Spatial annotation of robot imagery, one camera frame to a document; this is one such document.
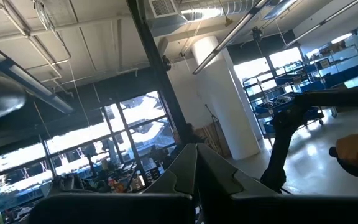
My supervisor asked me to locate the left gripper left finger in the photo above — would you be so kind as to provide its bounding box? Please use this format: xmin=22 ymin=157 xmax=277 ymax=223
xmin=143 ymin=143 xmax=198 ymax=197

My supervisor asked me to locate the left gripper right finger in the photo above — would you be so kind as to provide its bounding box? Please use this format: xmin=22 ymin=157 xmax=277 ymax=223
xmin=196 ymin=143 xmax=278 ymax=224

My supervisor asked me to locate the wooden pallet crate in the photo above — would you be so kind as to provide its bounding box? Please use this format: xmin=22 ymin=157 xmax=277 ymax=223
xmin=194 ymin=121 xmax=232 ymax=159

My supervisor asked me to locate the cluttered workbench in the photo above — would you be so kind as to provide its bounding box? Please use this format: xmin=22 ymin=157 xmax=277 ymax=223
xmin=51 ymin=146 xmax=167 ymax=195

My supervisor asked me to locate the white round column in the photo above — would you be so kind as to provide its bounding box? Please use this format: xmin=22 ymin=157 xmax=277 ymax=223
xmin=191 ymin=35 xmax=262 ymax=161

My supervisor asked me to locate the metal rack with blue bins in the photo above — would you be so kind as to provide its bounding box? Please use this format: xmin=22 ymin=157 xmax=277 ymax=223
xmin=303 ymin=43 xmax=358 ymax=91
xmin=242 ymin=60 xmax=326 ymax=139

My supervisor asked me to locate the long ceiling light fixture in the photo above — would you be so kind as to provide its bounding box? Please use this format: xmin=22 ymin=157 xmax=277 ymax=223
xmin=283 ymin=0 xmax=358 ymax=48
xmin=193 ymin=0 xmax=272 ymax=75
xmin=0 ymin=35 xmax=75 ymax=114

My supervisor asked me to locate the person's hand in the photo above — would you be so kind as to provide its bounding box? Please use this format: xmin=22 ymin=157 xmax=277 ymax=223
xmin=335 ymin=133 xmax=358 ymax=171

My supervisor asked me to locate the black ceiling device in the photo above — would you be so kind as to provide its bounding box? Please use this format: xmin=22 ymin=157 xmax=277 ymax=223
xmin=251 ymin=26 xmax=264 ymax=43

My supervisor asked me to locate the white air vent grille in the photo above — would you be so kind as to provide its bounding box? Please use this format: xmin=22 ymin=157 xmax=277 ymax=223
xmin=149 ymin=0 xmax=178 ymax=18

